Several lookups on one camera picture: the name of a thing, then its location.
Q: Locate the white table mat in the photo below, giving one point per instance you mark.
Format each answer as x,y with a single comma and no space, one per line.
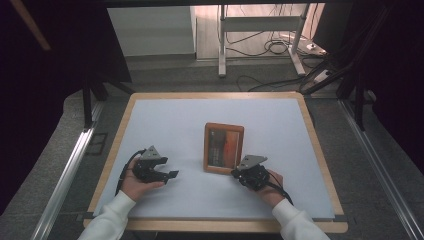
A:
180,120

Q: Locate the white cabinet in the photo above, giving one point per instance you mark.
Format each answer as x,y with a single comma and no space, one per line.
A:
150,30

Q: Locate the white power strip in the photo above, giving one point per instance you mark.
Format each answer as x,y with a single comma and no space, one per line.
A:
321,76
316,47

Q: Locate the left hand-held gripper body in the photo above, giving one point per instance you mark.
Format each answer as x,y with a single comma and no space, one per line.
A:
148,168

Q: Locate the person's left hand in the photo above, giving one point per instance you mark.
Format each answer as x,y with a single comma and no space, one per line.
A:
135,186

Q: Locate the white metal desk frame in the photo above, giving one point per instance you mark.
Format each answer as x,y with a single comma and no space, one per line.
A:
260,24

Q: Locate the person's right hand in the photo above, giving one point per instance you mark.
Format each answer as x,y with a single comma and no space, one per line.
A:
273,191

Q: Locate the wooden beam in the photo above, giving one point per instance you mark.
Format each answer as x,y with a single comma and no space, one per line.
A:
31,26

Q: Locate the aluminium rail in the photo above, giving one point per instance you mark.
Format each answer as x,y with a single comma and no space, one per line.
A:
380,166
63,185

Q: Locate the black metal stand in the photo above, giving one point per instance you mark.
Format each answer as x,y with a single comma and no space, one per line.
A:
358,100
87,103

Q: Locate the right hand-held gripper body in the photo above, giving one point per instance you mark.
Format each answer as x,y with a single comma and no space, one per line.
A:
251,176

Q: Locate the wooden picture frame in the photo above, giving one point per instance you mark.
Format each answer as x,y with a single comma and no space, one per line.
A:
222,148

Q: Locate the dark curtain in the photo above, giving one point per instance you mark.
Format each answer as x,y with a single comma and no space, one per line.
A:
400,83
36,100

